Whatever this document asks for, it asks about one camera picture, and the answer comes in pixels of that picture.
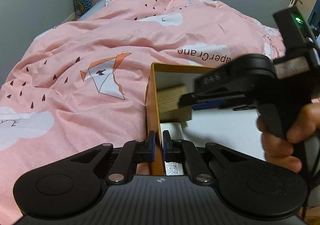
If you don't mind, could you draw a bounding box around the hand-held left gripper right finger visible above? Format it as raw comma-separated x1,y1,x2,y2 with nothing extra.
162,130,253,183

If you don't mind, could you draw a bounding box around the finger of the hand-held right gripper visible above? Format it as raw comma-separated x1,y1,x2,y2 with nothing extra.
179,92,259,112

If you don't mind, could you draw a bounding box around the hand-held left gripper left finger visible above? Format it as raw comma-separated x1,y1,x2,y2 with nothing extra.
66,130,157,183

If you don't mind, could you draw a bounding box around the orange cardboard box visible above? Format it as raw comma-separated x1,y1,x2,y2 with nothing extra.
144,62,320,177

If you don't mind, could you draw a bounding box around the person's right hand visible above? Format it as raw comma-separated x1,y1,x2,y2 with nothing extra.
257,104,320,173

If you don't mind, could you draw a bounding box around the small white box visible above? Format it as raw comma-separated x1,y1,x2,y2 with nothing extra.
159,122,187,176

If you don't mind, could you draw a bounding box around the small gold box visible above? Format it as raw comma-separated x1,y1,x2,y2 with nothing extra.
157,85,192,122

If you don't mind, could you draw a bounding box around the pink printed duvet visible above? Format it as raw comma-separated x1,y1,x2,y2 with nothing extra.
0,0,290,222

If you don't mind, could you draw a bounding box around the blue bed sheet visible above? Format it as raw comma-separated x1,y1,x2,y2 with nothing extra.
76,0,106,21

